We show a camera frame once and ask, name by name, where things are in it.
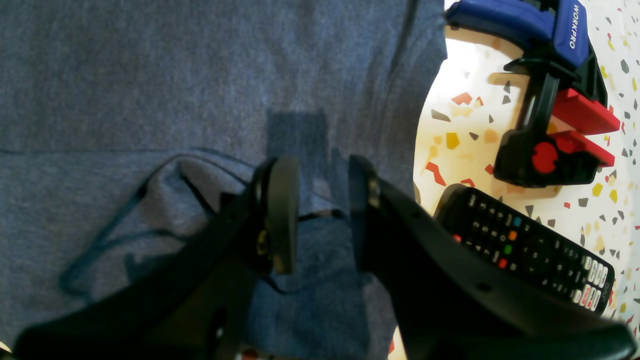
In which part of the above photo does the blue grey T-shirt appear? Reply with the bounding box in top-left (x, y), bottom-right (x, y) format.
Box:
top-left (1, 0), bottom-right (447, 360)

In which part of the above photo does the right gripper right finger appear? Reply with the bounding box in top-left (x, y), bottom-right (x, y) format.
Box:
top-left (349, 155), bottom-right (638, 360)

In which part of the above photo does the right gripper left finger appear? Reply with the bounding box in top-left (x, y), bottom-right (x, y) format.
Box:
top-left (13, 156), bottom-right (301, 360)

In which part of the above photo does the black TV remote control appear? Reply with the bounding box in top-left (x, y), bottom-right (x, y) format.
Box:
top-left (434, 184), bottom-right (615, 315)

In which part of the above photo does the blue black bar clamp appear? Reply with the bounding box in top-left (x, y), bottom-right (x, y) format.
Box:
top-left (445, 0), bottom-right (621, 188)

